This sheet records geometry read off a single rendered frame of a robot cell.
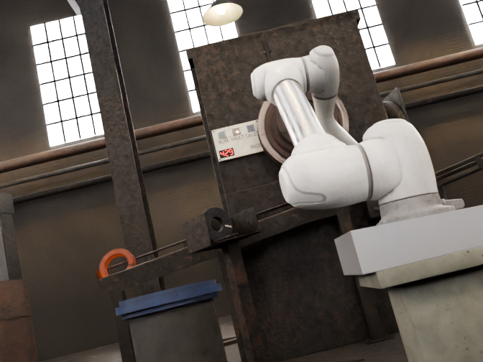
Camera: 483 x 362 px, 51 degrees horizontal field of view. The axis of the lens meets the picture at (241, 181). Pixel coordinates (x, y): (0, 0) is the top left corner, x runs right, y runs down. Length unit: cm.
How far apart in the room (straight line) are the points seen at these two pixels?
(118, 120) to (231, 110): 283
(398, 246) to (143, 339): 73
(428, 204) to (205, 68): 185
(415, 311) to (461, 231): 22
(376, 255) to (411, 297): 14
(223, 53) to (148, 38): 700
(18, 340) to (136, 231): 152
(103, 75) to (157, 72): 391
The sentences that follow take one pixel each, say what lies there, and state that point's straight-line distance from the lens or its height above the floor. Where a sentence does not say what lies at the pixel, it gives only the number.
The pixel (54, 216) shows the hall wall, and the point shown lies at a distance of 935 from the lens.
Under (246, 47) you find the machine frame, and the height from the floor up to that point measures 168.
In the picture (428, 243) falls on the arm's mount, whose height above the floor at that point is 38.
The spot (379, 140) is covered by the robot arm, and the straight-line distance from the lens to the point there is 134.
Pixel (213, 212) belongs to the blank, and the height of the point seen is 72.
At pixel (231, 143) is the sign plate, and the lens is 272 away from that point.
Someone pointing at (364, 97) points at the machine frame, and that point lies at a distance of 288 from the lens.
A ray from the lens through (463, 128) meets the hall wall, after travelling 968.
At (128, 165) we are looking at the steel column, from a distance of 533.
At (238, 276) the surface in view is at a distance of 220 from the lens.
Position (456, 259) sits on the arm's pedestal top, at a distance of 125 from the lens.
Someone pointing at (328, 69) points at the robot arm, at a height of 105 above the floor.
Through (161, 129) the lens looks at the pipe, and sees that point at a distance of 838.
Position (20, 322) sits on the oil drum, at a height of 53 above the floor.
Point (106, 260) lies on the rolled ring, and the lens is 266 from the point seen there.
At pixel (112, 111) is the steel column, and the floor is 249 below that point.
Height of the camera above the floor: 39
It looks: 12 degrees up
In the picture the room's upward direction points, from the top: 14 degrees counter-clockwise
